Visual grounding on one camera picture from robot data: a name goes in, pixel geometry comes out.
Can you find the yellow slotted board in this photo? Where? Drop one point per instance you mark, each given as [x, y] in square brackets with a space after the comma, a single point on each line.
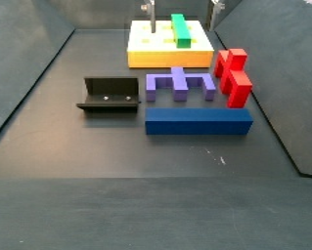
[153, 49]

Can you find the purple comb-shaped block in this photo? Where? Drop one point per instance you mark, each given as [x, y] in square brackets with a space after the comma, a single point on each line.
[179, 82]

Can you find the green rectangular bar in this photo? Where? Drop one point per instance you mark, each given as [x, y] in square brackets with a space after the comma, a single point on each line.
[181, 31]

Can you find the grey metal post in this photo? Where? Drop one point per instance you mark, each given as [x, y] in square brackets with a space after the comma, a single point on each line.
[217, 8]
[147, 7]

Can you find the grey metal post left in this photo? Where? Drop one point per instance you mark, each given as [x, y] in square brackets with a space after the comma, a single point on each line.
[147, 7]

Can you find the red comb-shaped block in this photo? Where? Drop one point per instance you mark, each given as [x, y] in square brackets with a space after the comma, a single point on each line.
[234, 83]

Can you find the grey metal post right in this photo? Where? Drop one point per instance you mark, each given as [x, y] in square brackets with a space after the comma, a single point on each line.
[217, 8]

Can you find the black angle bracket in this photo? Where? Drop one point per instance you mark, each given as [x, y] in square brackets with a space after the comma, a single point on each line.
[110, 93]

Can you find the long blue rectangular block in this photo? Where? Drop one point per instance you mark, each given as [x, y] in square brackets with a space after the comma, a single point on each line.
[197, 121]

